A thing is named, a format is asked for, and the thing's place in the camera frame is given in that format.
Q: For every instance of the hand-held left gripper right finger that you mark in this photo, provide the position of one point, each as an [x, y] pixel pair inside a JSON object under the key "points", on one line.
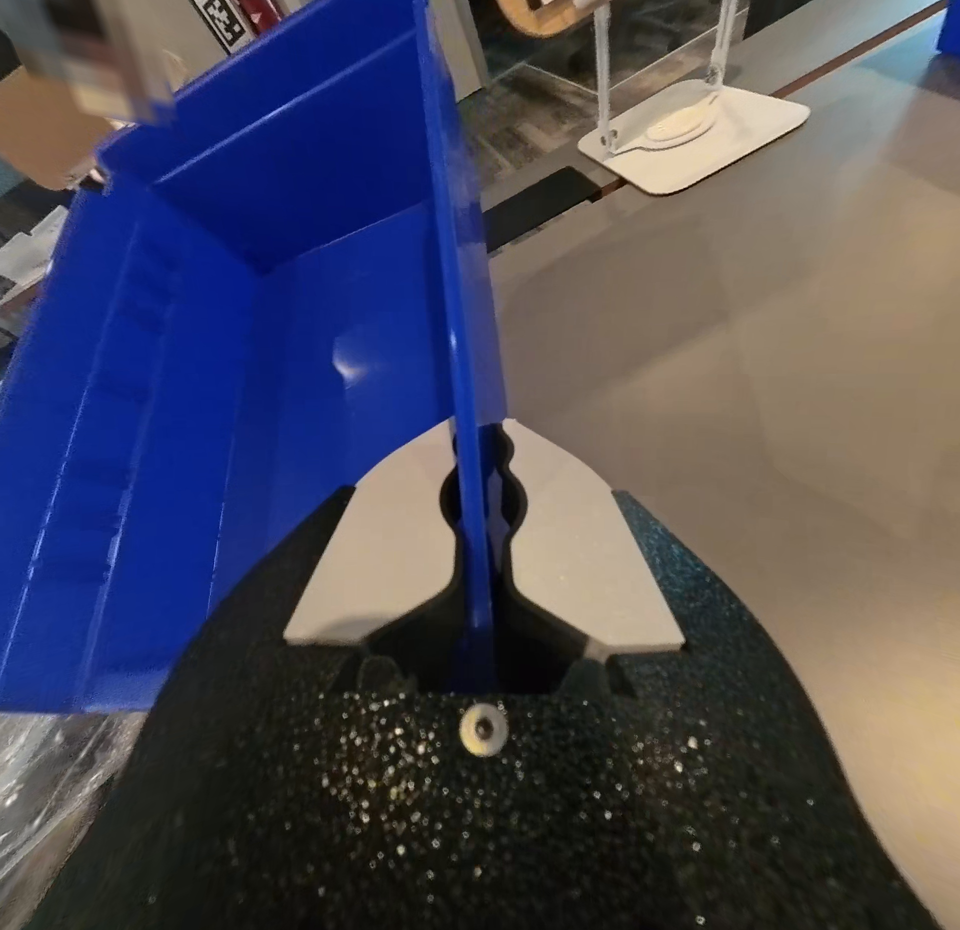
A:
{"points": [[592, 555]]}

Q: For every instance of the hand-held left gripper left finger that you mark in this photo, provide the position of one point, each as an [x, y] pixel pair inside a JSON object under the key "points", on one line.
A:
{"points": [[375, 555]]}

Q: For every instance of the blue plastic bin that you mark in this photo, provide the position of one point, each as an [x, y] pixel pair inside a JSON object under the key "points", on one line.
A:
{"points": [[949, 33], [300, 345]]}

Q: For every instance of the clear plastic bag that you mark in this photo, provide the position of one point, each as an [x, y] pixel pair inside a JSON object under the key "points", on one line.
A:
{"points": [[45, 780]]}

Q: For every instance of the instruction sheet on stand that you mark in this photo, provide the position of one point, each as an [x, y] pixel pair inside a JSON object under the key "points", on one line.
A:
{"points": [[712, 134]]}

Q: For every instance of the cardboard box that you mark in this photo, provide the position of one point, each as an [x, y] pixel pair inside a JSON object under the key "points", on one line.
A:
{"points": [[37, 149]]}

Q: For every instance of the grey door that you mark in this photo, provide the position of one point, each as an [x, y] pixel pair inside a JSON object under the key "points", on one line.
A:
{"points": [[465, 29]]}

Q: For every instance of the printed marker sign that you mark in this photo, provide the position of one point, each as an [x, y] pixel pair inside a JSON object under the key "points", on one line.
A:
{"points": [[225, 14]]}

